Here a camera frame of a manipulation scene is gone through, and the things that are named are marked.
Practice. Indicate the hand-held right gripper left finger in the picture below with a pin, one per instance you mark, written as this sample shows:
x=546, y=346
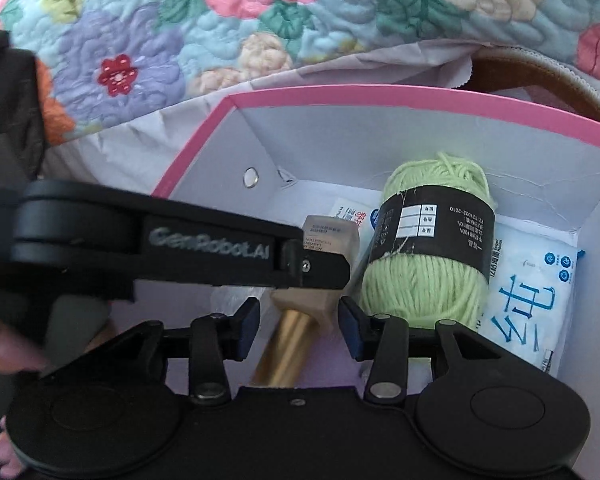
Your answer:
x=245, y=330

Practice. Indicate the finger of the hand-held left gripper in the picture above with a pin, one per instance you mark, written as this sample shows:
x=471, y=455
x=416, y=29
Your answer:
x=325, y=270

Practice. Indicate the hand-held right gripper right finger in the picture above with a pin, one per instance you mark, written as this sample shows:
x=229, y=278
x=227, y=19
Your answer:
x=351, y=330

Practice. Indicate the beige foundation bottle gold cap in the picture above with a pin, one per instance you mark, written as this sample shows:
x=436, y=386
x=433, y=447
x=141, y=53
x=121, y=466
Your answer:
x=290, y=340

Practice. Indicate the small white wipes packet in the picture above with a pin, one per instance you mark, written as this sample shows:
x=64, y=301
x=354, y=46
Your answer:
x=352, y=215

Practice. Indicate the green yarn skein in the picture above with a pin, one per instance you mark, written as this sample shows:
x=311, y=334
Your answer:
x=430, y=270

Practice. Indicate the pink cardboard box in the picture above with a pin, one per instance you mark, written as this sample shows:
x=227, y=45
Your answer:
x=330, y=135

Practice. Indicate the blue white wipes packet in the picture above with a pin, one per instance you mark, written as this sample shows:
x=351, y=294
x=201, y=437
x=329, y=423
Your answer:
x=530, y=300

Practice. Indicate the person's left hand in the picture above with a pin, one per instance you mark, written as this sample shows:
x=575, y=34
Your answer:
x=10, y=350

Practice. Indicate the floral quilt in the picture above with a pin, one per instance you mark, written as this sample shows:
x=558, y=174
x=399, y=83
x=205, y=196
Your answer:
x=280, y=10

